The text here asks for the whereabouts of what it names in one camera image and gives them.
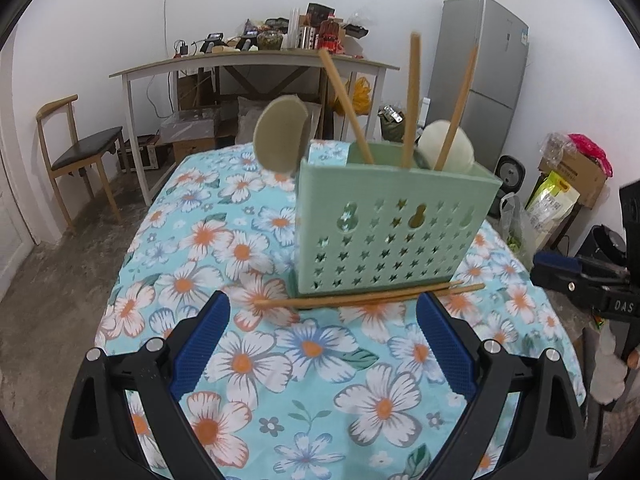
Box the green perforated utensil holder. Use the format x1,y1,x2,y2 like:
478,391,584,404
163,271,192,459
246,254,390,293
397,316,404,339
287,140,503,297

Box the glass jar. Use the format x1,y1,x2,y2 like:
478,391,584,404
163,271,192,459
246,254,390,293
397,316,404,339
256,29,286,52

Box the grey refrigerator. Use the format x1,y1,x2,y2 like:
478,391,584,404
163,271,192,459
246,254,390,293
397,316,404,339
425,0,530,196

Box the white-legged wooden desk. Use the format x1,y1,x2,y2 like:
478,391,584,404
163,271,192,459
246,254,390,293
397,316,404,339
109,49,401,206

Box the white plastic bag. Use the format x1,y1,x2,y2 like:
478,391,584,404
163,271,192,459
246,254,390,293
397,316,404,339
497,192,543,266

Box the black electronic device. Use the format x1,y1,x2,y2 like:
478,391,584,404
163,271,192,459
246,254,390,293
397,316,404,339
199,32,226,55

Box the wall cable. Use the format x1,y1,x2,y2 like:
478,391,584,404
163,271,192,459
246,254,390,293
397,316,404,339
162,0,176,56

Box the small toaster oven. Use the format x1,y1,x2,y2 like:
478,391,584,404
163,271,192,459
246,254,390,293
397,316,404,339
117,134,173,173

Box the dark green bag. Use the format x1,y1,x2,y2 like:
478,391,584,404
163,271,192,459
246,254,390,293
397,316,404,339
377,104,417,143

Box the tall cardboard box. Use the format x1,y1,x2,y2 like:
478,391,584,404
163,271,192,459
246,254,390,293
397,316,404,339
176,72,216,111

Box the black round appliance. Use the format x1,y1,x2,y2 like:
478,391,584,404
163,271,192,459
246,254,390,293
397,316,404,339
496,155,527,196

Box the white plastic spoon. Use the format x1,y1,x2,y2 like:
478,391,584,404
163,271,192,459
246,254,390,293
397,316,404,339
416,119,476,176

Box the wooden chair black seat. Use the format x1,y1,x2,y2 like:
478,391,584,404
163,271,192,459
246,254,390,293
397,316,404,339
36,94,126,233

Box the white panel door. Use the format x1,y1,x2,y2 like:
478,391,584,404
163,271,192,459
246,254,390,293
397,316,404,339
0,50,38,266

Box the bamboo chopsticks bundle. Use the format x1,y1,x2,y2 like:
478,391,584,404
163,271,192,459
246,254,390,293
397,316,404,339
432,45,480,172

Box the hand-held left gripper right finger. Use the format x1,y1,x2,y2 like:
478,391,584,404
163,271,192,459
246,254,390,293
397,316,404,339
416,291,588,480

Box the blue floral blanket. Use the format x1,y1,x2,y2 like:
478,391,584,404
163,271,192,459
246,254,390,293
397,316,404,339
95,140,586,480

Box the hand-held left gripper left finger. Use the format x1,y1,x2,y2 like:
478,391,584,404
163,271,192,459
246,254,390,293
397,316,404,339
56,290,232,480

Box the pink bag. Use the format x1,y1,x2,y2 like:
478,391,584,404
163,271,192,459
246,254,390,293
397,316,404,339
567,132,613,177

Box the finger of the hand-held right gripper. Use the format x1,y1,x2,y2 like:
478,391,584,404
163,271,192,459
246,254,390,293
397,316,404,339
531,251,632,311

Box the red bottles pack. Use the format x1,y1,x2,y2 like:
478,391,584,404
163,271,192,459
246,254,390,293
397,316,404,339
320,17,346,53

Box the yellow plastic bag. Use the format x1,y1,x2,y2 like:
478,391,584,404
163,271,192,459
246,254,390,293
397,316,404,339
332,76,373,117

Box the grey sack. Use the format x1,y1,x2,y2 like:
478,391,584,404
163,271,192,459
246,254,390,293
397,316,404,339
235,95,323,146

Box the clear plastic storage box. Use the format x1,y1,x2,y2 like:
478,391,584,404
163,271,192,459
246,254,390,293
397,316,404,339
160,106,221,143

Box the beige plastic spoon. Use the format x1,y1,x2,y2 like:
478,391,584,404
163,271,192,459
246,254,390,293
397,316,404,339
252,96,312,178

